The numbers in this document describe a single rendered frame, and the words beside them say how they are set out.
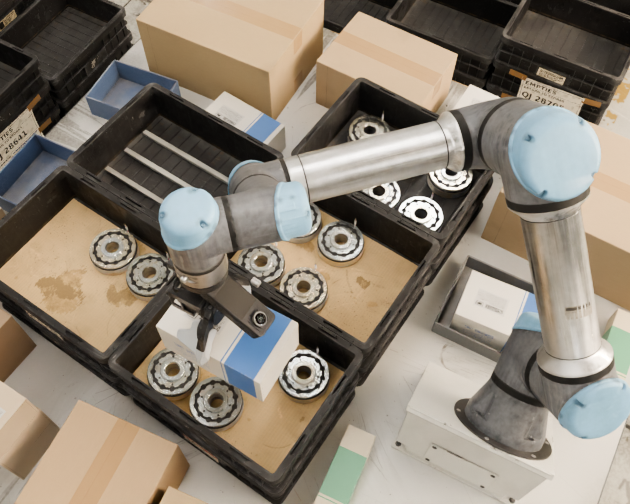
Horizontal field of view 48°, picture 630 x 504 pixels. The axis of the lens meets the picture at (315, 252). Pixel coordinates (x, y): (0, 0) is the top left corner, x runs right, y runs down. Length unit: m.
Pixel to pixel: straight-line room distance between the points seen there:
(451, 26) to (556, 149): 1.81
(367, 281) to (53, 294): 0.68
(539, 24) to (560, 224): 1.69
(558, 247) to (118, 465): 0.87
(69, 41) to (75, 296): 1.36
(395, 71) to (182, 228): 1.11
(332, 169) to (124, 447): 0.69
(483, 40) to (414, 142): 1.68
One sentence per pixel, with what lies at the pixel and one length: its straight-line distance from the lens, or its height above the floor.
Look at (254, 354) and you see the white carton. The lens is 1.15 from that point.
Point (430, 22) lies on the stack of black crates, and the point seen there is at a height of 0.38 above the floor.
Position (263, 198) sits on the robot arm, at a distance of 0.92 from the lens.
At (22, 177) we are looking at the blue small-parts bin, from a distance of 1.99.
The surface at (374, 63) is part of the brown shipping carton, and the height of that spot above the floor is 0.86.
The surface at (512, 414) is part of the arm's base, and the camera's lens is 1.33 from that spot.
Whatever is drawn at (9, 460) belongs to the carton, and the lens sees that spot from 1.53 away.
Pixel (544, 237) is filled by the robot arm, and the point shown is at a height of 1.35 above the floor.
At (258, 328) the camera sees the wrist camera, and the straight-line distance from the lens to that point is 1.05.
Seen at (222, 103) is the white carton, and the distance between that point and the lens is 1.91.
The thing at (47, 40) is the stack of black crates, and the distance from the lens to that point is 2.81.
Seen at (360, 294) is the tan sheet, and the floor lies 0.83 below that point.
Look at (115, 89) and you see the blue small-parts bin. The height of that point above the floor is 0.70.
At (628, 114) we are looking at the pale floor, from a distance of 3.20.
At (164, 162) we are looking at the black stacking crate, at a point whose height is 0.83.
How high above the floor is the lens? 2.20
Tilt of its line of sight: 60 degrees down
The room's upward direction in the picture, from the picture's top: 1 degrees clockwise
